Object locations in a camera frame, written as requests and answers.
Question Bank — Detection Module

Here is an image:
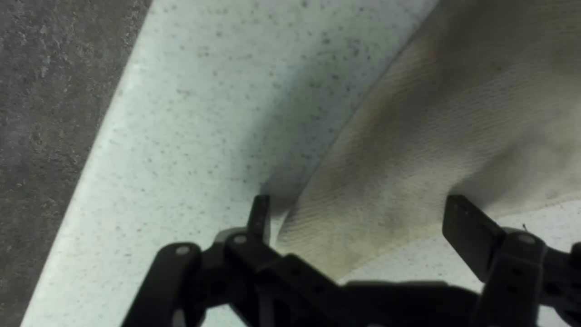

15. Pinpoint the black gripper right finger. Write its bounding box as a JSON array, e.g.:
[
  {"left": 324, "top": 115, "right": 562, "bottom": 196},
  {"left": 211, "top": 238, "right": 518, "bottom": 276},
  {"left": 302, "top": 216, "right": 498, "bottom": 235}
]
[{"left": 442, "top": 195, "right": 581, "bottom": 327}]

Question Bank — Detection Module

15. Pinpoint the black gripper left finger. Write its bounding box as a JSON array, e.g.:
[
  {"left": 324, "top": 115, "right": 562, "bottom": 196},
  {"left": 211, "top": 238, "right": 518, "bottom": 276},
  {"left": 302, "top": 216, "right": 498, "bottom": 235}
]
[{"left": 120, "top": 193, "right": 342, "bottom": 327}]

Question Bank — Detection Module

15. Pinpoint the stained beige towel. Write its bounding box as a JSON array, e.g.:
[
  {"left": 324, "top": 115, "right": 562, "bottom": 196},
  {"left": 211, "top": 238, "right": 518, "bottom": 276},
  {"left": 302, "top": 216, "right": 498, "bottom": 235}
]
[{"left": 278, "top": 0, "right": 581, "bottom": 278}]

